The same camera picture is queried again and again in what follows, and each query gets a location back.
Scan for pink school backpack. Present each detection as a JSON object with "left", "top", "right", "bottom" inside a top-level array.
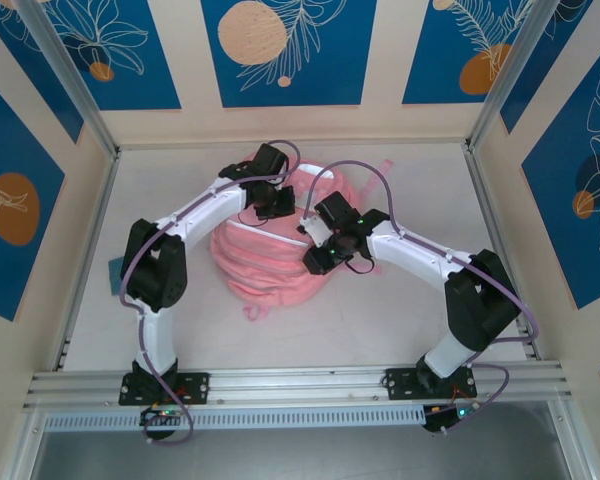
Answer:
[{"left": 208, "top": 155, "right": 396, "bottom": 323}]

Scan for blue poster large peach circle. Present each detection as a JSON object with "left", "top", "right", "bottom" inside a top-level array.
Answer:
[{"left": 201, "top": 0, "right": 379, "bottom": 109}]

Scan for teal flat pouch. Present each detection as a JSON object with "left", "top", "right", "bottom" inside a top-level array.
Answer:
[{"left": 107, "top": 256, "right": 127, "bottom": 297}]

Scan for blue poster white lily drawing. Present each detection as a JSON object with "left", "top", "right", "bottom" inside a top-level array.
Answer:
[{"left": 43, "top": 0, "right": 182, "bottom": 112}]

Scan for blue poster orange circle fern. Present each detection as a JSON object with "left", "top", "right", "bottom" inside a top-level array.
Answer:
[{"left": 401, "top": 0, "right": 537, "bottom": 106}]

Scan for black controller board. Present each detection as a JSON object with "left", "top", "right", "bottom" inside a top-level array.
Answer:
[
  {"left": 139, "top": 405, "right": 186, "bottom": 441},
  {"left": 423, "top": 403, "right": 481, "bottom": 435}
]

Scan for blue poster navy circle leaves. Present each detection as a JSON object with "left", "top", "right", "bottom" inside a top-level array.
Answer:
[{"left": 521, "top": 35, "right": 600, "bottom": 311}]

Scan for steel sheet panel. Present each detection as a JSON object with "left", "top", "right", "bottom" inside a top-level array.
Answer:
[{"left": 29, "top": 428, "right": 571, "bottom": 480}]

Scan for blue poster white leaf lines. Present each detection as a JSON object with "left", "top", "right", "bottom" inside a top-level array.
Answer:
[{"left": 499, "top": 0, "right": 597, "bottom": 135}]

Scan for blue poster orange circle flower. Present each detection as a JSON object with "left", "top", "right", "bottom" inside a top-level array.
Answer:
[{"left": 0, "top": 69, "right": 67, "bottom": 323}]

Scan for blue poster peach circle flower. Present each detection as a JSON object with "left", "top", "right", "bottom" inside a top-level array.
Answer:
[{"left": 0, "top": 0, "right": 85, "bottom": 145}]

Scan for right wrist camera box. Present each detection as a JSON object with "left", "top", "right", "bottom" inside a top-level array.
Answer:
[{"left": 296, "top": 191, "right": 360, "bottom": 249}]

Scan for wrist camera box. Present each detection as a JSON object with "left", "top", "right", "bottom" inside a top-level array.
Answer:
[
  {"left": 252, "top": 143, "right": 290, "bottom": 177},
  {"left": 296, "top": 191, "right": 360, "bottom": 249}
]

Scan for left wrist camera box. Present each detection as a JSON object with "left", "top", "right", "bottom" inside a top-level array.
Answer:
[{"left": 252, "top": 143, "right": 290, "bottom": 177}]

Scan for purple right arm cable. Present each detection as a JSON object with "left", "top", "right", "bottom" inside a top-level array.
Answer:
[{"left": 304, "top": 159, "right": 540, "bottom": 436}]

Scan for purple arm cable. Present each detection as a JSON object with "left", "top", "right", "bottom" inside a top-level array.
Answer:
[
  {"left": 119, "top": 139, "right": 304, "bottom": 446},
  {"left": 304, "top": 159, "right": 540, "bottom": 436}
]

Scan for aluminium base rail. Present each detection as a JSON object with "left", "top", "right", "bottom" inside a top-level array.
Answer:
[{"left": 22, "top": 362, "right": 574, "bottom": 412}]

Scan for aluminium side rail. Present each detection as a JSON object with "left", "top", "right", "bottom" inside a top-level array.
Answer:
[
  {"left": 463, "top": 144, "right": 541, "bottom": 361},
  {"left": 53, "top": 149, "right": 122, "bottom": 372}
]

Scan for grey slotted cable duct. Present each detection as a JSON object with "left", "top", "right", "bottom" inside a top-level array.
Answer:
[{"left": 43, "top": 402, "right": 427, "bottom": 432}]

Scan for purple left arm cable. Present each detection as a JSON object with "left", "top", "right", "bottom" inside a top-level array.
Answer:
[{"left": 119, "top": 139, "right": 304, "bottom": 446}]

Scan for aluminium frame post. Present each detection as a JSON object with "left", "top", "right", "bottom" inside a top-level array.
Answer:
[
  {"left": 465, "top": 0, "right": 595, "bottom": 151},
  {"left": 15, "top": 0, "right": 120, "bottom": 157}
]

